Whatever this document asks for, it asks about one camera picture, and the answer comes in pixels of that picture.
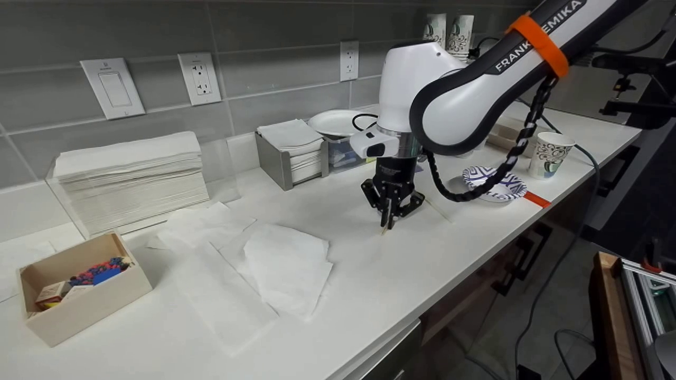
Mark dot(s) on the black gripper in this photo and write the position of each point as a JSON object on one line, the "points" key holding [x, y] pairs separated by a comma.
{"points": [[393, 188]]}

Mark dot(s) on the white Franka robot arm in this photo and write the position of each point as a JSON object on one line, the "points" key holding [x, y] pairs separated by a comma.
{"points": [[434, 104]]}

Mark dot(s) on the clear plastic container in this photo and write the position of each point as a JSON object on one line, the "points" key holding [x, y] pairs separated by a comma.
{"points": [[339, 154]]}

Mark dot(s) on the metal napkin holder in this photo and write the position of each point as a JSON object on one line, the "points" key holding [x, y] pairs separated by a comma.
{"points": [[290, 152]]}

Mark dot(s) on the blue patterned paper bowl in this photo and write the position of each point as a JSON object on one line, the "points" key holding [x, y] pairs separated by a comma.
{"points": [[501, 193]]}

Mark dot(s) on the white napkin pile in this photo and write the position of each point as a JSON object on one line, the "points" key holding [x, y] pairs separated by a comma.
{"points": [[290, 266]]}

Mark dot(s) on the orange tape strip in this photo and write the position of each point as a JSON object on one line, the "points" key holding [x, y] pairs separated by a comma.
{"points": [[544, 203]]}

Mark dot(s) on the flat white tissue sheet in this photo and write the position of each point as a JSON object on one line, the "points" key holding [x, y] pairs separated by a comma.
{"points": [[211, 274]]}

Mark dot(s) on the cardboard box with items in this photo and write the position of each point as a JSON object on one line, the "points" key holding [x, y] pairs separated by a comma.
{"points": [[76, 288]]}

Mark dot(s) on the white wall outlet right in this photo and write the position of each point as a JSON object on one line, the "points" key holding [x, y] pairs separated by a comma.
{"points": [[348, 60]]}

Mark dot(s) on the white wall outlet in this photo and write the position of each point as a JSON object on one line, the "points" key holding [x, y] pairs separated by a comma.
{"points": [[198, 77], [348, 60]]}

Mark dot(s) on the white wall outlet left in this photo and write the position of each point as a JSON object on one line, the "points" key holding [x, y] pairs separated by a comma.
{"points": [[198, 77]]}

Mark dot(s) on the white light switch plate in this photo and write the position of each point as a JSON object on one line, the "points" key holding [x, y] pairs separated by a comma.
{"points": [[113, 86]]}

